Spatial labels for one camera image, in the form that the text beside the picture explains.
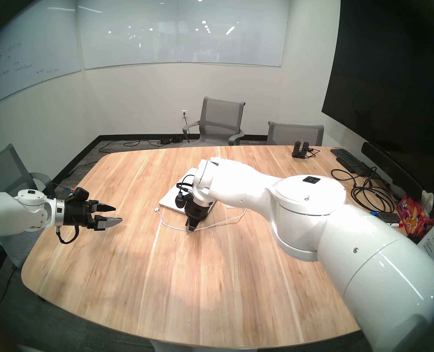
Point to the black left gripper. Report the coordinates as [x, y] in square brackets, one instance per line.
[77, 213]

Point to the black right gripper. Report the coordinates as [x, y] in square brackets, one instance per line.
[197, 208]

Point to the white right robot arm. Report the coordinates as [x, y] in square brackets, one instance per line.
[312, 215]

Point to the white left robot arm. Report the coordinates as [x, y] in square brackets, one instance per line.
[8, 213]

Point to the silver MacBook laptop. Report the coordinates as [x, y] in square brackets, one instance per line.
[173, 197]

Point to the black controller charging dock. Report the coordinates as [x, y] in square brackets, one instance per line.
[300, 150]

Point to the dark grey mesh office chair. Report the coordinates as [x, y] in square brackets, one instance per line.
[4, 171]

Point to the grey mesh chair with armrests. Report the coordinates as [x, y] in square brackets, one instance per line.
[219, 114]

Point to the grey mesh chair backrest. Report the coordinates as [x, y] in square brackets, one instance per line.
[296, 134]

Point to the black keyboard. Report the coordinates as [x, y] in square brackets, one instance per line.
[347, 160]

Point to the glass whiteboard with blue writing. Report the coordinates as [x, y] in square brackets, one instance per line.
[26, 47]

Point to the grey whiteboard eraser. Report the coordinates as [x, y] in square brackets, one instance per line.
[389, 217]

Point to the wide glass whiteboard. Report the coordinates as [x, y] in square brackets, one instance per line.
[180, 25]

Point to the red whiteboard marker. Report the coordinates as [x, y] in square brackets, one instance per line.
[396, 224]

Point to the black video sound bar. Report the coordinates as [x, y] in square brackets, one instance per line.
[389, 168]

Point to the colourful snack bag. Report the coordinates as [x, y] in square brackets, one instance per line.
[413, 213]

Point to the small black clip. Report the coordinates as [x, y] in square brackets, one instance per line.
[415, 239]

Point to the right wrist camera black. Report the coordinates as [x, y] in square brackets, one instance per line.
[181, 201]

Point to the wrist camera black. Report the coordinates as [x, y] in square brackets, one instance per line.
[78, 194]
[181, 201]

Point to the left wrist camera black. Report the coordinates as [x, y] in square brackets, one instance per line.
[78, 194]

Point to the large black wall screen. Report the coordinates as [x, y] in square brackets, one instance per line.
[385, 80]

